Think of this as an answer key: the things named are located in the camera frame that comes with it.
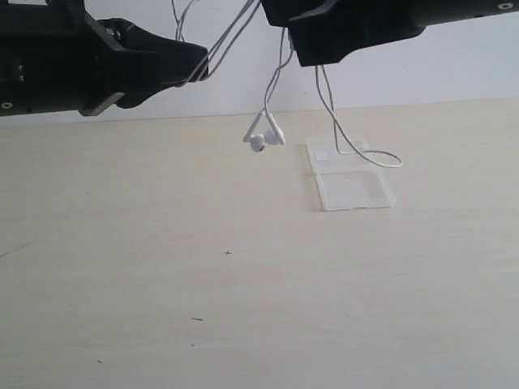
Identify clear plastic storage case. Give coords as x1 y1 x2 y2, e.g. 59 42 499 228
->
306 138 396 212

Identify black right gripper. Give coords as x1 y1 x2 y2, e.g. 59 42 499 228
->
260 0 518 67

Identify white wired earphones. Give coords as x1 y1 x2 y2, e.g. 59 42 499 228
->
180 1 403 169

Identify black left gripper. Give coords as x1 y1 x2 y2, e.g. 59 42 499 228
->
1 1 208 117

